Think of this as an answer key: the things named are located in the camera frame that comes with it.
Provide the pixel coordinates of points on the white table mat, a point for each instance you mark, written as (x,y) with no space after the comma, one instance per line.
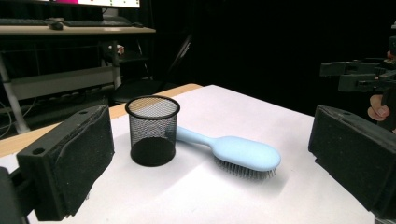
(202,196)

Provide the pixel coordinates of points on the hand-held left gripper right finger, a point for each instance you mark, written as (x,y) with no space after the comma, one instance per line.
(358,155)

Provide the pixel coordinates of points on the black mesh pen cup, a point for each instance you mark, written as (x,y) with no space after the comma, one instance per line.
(152,152)

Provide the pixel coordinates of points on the black keyboard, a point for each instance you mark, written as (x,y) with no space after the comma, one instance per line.
(96,23)
(21,22)

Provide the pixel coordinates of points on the black computer mouse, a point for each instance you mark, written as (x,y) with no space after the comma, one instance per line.
(56,26)
(137,25)

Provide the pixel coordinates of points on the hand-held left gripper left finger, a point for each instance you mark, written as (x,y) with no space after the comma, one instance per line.
(71,161)

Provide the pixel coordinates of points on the light blue hairbrush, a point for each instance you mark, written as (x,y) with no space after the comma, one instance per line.
(246,152)

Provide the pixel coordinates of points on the black folding chair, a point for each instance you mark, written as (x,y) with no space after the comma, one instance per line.
(137,88)

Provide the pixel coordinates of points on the white-legged wooden desk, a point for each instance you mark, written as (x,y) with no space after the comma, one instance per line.
(62,82)

